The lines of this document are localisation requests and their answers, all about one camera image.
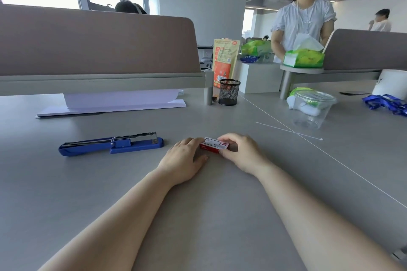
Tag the green plastic bag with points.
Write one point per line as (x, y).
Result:
(256, 47)

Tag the person's right forearm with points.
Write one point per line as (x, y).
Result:
(318, 223)

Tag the green white packet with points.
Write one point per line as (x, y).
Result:
(294, 102)

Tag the clear plastic container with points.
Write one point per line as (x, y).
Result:
(313, 108)

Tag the red staple box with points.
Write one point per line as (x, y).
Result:
(212, 145)

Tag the white cabinet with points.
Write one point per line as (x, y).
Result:
(259, 77)

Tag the person's left forearm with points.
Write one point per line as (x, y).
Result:
(114, 226)

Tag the blue stapler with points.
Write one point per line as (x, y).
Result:
(124, 146)

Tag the white paper bucket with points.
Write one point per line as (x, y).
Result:
(392, 81)

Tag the white paper stack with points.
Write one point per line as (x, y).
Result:
(120, 101)

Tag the blue plastic bag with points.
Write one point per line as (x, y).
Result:
(249, 59)

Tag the brown desk partition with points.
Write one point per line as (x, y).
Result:
(95, 45)

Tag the green tissue pack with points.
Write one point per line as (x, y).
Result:
(302, 58)

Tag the black mesh pen holder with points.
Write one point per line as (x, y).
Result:
(229, 93)

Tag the black phone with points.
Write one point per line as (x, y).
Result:
(354, 92)

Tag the person's left hand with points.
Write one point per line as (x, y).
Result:
(181, 161)

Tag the orange snack bag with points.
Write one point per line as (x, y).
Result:
(225, 58)

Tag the person's left thumb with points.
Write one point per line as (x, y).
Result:
(201, 161)

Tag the grey desk partition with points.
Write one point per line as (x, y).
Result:
(362, 50)

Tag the person's right thumb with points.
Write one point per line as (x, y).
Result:
(227, 152)

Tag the person's right hand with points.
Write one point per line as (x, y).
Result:
(246, 155)

